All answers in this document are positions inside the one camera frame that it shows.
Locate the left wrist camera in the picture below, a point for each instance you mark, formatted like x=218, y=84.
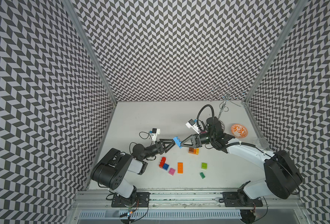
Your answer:
x=154, y=133

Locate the silver metal jewelry stand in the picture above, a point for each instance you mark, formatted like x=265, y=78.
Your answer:
x=225, y=98

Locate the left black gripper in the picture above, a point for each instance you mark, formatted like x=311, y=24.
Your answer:
x=160, y=147

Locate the white ribbed cable duct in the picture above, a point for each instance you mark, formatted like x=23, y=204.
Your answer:
x=161, y=214

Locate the lime green lego brick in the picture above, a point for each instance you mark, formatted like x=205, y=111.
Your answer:
x=204, y=166

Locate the brown lego brick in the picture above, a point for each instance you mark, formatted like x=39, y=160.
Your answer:
x=191, y=151

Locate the orange patterned small plate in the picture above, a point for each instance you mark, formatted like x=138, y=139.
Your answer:
x=239, y=131

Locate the light blue lego plate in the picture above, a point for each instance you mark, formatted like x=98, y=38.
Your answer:
x=177, y=141

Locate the orange long lego brick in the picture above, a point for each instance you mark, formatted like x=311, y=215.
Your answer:
x=180, y=168

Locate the aluminium front rail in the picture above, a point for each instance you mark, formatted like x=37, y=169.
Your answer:
x=178, y=199

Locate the blue small lego brick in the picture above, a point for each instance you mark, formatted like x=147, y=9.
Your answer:
x=165, y=166

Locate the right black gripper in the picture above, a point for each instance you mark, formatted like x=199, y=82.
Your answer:
x=195, y=140

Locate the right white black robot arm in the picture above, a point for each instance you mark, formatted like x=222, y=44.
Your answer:
x=281, y=176

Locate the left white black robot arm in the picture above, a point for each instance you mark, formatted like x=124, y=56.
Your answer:
x=110, y=171

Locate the pink lego brick near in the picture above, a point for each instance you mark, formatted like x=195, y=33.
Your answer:
x=172, y=171

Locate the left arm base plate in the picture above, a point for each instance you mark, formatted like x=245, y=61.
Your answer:
x=138, y=199

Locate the clear glass cup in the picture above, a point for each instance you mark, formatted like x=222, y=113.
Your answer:
x=262, y=143

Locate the red stacked lego brick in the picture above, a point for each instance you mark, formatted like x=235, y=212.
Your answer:
x=162, y=162

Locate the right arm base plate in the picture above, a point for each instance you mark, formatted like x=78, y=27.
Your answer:
x=236, y=199

